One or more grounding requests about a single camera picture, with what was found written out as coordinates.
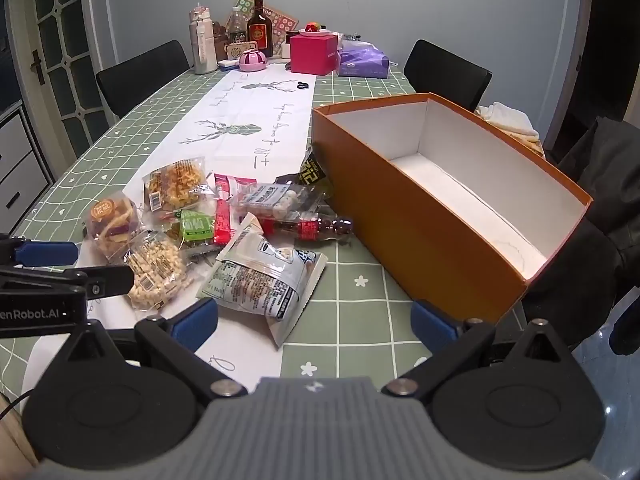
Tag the yellow crispy snack packet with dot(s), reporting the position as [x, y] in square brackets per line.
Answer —
[177, 182]

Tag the small dark cola bottle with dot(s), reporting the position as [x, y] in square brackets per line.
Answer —
[330, 225]

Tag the brown liquor bottle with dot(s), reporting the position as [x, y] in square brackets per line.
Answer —
[260, 30]

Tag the clear green label plastic bottle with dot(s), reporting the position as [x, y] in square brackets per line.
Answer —
[237, 27]

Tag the green patterned board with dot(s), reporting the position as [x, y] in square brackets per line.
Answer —
[243, 5]

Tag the black and yellow snack packet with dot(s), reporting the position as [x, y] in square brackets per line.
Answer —
[312, 172]

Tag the beige small box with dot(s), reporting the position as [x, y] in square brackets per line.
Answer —
[237, 51]

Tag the white tumbler bottle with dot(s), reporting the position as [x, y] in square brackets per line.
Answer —
[202, 45]

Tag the pink cube box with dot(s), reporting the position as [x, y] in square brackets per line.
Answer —
[312, 55]

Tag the green snack packet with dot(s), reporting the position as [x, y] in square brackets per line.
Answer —
[197, 225]

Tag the red snack packet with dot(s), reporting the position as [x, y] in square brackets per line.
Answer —
[222, 220]

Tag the small blue object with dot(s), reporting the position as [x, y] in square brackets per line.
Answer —
[227, 65]

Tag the pink patterned board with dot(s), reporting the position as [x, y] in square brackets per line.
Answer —
[284, 22]

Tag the glass pane door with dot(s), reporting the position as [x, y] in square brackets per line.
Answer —
[65, 35]

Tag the purple tissue pack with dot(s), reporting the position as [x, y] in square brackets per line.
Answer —
[362, 60]

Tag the white deer print table runner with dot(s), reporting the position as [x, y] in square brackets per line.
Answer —
[250, 105]

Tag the clear white candy ball packet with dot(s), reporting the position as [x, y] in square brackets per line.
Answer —
[275, 200]

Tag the black chair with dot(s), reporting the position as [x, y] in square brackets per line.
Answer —
[445, 75]
[145, 75]

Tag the pink round bowl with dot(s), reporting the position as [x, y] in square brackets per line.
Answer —
[253, 61]

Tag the small white cup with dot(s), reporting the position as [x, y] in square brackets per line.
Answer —
[286, 50]

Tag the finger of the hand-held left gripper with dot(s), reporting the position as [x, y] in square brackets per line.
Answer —
[107, 280]
[47, 253]

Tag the dark jacket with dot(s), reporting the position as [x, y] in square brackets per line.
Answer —
[600, 185]

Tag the white drawer cabinet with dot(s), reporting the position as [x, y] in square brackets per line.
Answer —
[20, 160]

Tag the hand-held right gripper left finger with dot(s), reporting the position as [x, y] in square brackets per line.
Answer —
[197, 322]

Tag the small black object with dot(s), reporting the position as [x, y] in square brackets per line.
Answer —
[300, 85]

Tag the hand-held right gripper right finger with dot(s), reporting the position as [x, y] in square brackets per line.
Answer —
[432, 325]

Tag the purple and yellow chips packet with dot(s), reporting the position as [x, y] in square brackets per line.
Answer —
[112, 220]

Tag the large white snack bag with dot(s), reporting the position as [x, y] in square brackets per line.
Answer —
[255, 280]

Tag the white folded cloth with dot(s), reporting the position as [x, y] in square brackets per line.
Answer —
[507, 120]

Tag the small fruit plate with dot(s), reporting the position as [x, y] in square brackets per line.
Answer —
[314, 29]

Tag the brown figurine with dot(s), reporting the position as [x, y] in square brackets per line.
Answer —
[220, 40]

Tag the orange cardboard box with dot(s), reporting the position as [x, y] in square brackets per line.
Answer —
[425, 220]

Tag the clear peanut packet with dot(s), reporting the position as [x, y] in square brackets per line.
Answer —
[155, 265]

